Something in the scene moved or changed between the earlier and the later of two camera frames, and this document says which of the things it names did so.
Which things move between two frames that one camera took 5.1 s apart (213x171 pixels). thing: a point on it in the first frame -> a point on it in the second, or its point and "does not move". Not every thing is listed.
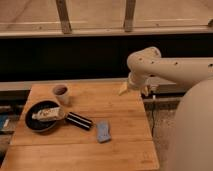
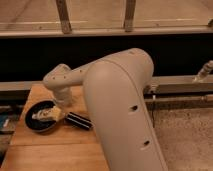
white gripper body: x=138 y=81 -> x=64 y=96
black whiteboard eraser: x=79 y=121 does not move
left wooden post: x=62 y=12 does not move
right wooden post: x=129 y=15 does not move
